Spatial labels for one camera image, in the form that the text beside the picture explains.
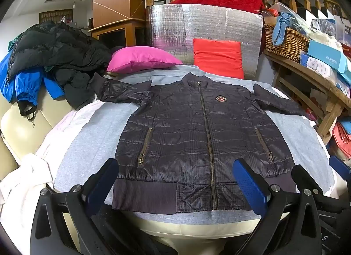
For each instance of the wooden slatted screen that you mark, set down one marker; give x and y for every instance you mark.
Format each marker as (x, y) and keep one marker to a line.
(52, 15)

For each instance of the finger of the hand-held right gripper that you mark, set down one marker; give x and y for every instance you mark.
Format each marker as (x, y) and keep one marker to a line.
(339, 166)
(299, 177)

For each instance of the silver foil insulation mat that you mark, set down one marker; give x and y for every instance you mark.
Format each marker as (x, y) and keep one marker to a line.
(170, 30)

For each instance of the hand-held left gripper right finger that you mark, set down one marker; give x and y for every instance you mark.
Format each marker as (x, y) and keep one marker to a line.
(249, 186)

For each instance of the blue jacket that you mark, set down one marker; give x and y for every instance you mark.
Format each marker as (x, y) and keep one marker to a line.
(27, 87)

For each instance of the red pillow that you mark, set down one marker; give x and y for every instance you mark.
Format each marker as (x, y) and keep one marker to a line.
(218, 55)

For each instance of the teal garment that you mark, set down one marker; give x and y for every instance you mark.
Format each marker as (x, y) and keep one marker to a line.
(12, 44)

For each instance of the black garment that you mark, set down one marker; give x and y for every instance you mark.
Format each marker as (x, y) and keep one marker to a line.
(76, 85)

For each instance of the pink pillow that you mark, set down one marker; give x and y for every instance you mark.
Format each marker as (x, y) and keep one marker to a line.
(139, 57)

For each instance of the black puffer jacket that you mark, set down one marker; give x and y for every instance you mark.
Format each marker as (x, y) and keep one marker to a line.
(54, 46)

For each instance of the wooden shelf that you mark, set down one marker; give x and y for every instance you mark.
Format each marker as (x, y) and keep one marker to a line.
(315, 79)

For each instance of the wicker basket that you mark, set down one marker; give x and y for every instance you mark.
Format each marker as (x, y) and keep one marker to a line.
(288, 41)

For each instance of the cream leather sofa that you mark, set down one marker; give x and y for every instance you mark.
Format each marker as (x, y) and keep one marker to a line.
(16, 134)

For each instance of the light blue cloth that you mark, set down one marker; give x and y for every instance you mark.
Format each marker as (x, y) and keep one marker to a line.
(282, 29)

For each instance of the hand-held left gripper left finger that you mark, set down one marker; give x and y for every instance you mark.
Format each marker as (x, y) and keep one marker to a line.
(102, 186)

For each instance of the grey blanket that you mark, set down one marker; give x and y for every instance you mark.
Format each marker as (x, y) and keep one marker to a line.
(90, 148)

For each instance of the dark quilted zip jacket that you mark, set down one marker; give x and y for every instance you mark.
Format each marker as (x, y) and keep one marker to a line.
(178, 140)

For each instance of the pink cloth pile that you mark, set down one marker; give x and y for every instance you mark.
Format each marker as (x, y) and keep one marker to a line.
(341, 137)

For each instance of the clear plastic bag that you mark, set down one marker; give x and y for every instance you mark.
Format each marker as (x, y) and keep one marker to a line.
(290, 9)

